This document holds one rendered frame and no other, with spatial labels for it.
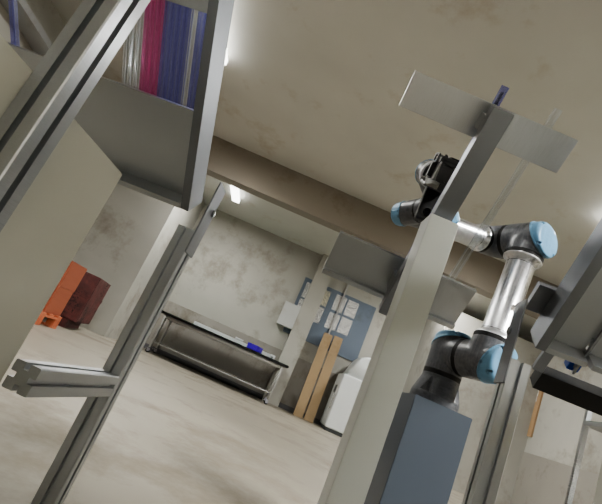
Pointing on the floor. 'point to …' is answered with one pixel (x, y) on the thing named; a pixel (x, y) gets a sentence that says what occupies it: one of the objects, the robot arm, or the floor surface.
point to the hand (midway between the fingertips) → (446, 191)
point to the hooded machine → (343, 397)
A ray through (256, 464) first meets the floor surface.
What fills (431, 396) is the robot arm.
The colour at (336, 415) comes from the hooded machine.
